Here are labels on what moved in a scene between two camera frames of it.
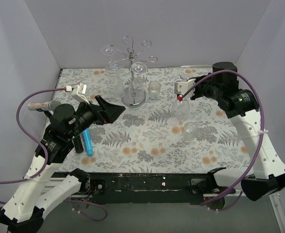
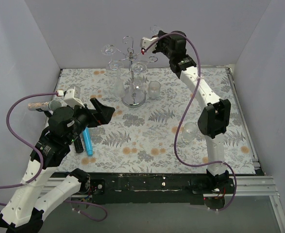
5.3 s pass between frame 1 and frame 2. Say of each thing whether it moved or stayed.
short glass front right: stayed
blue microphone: stayed
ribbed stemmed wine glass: stayed
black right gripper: moved
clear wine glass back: moved
